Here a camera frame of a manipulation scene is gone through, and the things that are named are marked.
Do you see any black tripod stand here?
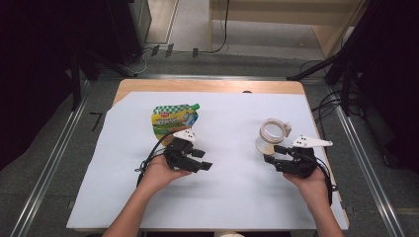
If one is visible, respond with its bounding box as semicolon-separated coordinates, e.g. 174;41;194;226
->
286;0;389;117

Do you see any light wooden shelf unit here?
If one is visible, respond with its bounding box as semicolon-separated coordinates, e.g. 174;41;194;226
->
208;0;368;59

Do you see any hanging black cable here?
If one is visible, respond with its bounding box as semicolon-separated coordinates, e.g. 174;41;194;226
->
210;0;231;54

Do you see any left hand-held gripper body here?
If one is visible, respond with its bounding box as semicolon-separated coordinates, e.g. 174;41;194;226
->
163;128;201;174

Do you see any person's right hand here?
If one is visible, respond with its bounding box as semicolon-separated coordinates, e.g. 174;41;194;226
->
282;166;330;206

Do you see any white floor cable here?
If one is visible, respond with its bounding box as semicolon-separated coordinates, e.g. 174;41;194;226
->
129;48;148;75

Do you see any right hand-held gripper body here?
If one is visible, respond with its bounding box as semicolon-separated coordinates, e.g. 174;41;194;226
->
274;134;334;180

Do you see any black floor cables bundle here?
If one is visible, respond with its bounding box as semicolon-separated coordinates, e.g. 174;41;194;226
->
310;89;345;141

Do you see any short metal floor rail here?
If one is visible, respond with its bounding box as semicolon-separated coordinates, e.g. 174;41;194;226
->
98;73;289;82

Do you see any left hand-held gripper cable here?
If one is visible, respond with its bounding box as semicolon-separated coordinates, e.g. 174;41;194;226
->
133;131;176;189

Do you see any person's left hand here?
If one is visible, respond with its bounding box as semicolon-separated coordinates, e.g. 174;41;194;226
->
142;154;192;192

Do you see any dark cabinet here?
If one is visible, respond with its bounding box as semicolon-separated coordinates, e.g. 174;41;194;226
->
107;0;153;66

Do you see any black metal stand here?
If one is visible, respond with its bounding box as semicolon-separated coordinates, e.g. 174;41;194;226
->
69;48;100;112

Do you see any yellow spout pouch green cap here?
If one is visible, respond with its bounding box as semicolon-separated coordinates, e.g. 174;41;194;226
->
150;103;202;147

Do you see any long metal floor rail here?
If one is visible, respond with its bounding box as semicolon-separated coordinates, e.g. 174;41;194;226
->
9;97;89;237
328;86;398;237

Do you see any wooden table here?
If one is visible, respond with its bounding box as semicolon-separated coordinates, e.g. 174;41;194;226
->
112;78;351;232

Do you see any clear jar with hinged lid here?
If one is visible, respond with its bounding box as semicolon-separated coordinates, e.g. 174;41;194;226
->
255;118;293;156

